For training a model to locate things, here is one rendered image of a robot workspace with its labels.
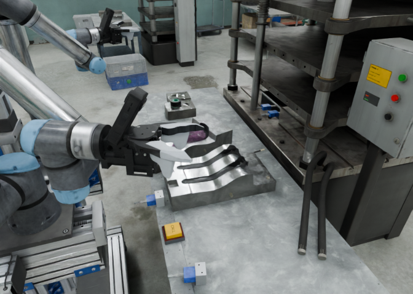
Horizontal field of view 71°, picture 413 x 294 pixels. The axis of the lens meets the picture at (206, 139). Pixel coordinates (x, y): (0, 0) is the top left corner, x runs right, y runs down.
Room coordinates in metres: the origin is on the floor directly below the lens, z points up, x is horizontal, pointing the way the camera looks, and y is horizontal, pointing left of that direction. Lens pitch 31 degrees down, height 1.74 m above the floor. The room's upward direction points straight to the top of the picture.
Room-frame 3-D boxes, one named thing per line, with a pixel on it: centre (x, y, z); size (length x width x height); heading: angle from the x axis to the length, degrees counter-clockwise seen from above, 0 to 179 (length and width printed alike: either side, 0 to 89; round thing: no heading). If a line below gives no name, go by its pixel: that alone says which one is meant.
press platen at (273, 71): (1.92, -0.74, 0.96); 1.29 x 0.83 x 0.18; 16
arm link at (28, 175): (0.67, 0.55, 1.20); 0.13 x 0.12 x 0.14; 173
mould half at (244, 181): (1.12, -0.05, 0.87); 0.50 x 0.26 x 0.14; 106
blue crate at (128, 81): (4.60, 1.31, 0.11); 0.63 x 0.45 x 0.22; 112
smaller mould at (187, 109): (1.89, 0.19, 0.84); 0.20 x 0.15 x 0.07; 106
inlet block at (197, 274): (0.61, 0.07, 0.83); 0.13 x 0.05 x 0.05; 95
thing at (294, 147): (1.94, -0.73, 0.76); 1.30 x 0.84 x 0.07; 16
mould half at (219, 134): (1.44, 0.13, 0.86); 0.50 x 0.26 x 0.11; 123
